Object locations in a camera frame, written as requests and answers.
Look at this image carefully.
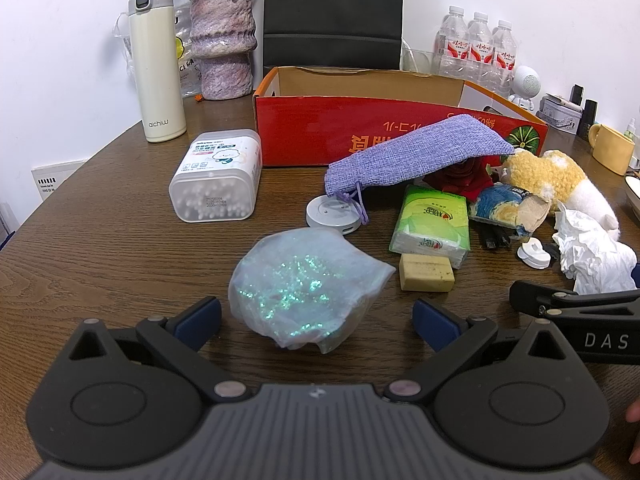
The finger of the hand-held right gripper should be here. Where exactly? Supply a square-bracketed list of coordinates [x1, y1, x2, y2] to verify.
[509, 280, 640, 320]

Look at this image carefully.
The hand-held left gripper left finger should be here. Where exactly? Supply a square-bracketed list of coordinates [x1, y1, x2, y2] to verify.
[65, 296, 253, 404]

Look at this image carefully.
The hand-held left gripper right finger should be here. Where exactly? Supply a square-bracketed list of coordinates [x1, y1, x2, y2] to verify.
[384, 299, 583, 405]

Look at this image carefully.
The small white hook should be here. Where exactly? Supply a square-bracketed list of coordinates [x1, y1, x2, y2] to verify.
[516, 239, 552, 271]

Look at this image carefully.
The beige soap bar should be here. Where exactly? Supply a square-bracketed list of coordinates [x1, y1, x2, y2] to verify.
[399, 253, 456, 293]

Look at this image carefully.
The black cable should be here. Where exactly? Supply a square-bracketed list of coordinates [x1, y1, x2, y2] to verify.
[480, 225, 513, 251]

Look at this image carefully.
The white tissue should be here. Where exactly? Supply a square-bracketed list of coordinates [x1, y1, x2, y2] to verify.
[551, 202, 638, 295]

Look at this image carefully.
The blue painted paper packet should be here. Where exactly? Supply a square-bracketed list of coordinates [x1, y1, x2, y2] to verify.
[469, 182, 551, 241]

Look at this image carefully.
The green tissue packet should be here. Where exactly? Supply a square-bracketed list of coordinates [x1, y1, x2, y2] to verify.
[389, 185, 471, 268]

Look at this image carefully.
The glittery plastic bag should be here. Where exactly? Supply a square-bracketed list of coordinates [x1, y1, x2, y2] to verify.
[228, 228, 397, 356]

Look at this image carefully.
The yellow white plush toy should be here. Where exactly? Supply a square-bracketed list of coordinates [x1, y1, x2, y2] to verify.
[495, 147, 621, 238]

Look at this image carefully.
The red fabric rose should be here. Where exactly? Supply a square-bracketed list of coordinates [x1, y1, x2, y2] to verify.
[422, 156, 493, 206]

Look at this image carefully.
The clear cotton swab box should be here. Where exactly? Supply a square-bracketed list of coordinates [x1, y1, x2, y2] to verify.
[168, 130, 263, 223]

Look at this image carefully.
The purple woven pouch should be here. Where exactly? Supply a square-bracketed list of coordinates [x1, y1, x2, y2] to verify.
[324, 114, 516, 224]

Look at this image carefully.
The red cardboard box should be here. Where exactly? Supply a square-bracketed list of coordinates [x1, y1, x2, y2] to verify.
[252, 66, 549, 168]

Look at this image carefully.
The wooden desktop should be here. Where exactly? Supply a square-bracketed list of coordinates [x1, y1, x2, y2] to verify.
[0, 91, 640, 480]

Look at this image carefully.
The person's right hand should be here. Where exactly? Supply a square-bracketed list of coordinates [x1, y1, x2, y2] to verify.
[626, 400, 640, 464]

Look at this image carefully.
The white dish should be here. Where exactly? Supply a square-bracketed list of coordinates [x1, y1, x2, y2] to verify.
[625, 175, 640, 221]

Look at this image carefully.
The white round device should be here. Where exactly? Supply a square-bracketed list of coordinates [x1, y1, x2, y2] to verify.
[306, 195, 362, 236]

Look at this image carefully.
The yellow mug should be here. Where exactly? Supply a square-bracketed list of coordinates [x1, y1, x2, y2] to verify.
[588, 122, 637, 177]

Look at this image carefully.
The tall black box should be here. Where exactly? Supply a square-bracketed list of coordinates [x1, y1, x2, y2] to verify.
[580, 99, 599, 142]

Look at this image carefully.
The grey tin box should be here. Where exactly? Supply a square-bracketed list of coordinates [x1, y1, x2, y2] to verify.
[537, 92, 585, 133]

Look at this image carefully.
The white robot figure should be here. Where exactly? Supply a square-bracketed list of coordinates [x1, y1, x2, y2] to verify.
[507, 65, 543, 113]

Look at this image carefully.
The clear water bottle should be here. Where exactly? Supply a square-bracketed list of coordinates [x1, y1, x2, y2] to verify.
[492, 20, 518, 98]
[467, 11, 496, 86]
[434, 5, 471, 81]

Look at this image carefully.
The clear smiley plastic bag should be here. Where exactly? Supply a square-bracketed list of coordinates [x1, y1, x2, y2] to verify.
[112, 5, 203, 99]

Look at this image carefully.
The cream thermos bottle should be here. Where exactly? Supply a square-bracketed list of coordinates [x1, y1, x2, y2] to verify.
[129, 0, 188, 144]

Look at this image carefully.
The clear glass cup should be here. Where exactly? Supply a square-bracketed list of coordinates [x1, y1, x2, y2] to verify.
[400, 45, 441, 77]

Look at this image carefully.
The black paper bag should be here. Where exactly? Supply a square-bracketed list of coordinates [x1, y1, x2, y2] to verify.
[262, 0, 405, 72]

